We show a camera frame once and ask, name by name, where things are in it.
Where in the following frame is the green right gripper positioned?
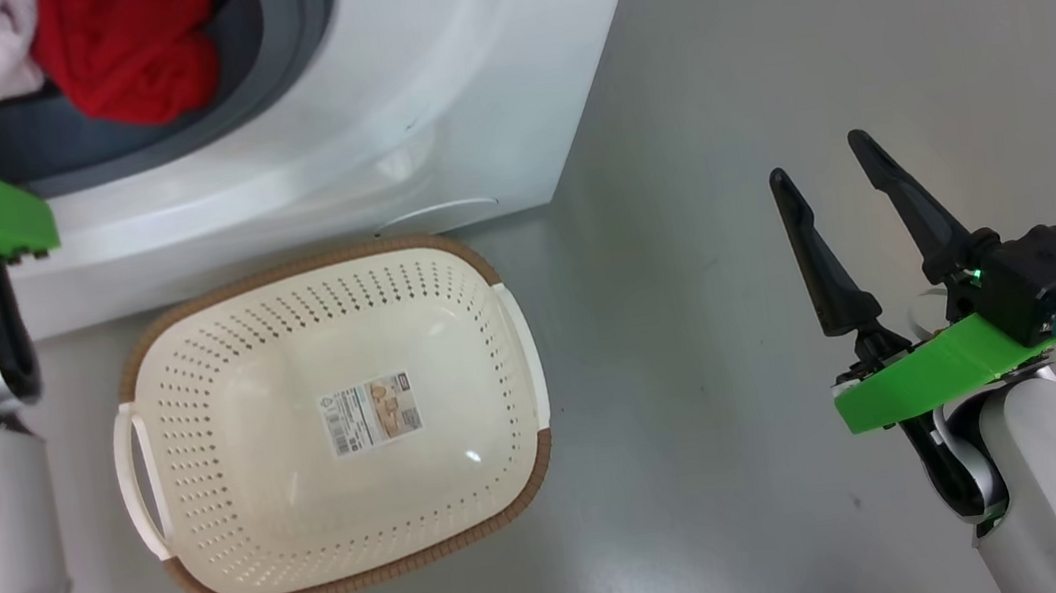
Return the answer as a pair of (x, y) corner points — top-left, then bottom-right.
(764, 107), (1056, 442)

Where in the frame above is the red and white garment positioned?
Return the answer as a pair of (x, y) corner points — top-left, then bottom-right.
(0, 0), (240, 146)

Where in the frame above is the grey rubber door gasket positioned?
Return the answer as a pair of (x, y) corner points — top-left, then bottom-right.
(0, 0), (361, 206)

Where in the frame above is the white washing machine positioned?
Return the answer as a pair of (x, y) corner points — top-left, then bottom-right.
(0, 0), (686, 347)

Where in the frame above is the cream perforated laundry basket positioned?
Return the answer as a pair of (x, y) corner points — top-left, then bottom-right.
(92, 221), (571, 593)

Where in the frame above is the round drain filter cover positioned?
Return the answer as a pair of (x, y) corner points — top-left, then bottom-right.
(372, 196), (502, 241)

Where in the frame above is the paper product sticker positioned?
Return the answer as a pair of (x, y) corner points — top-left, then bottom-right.
(315, 371), (427, 460)

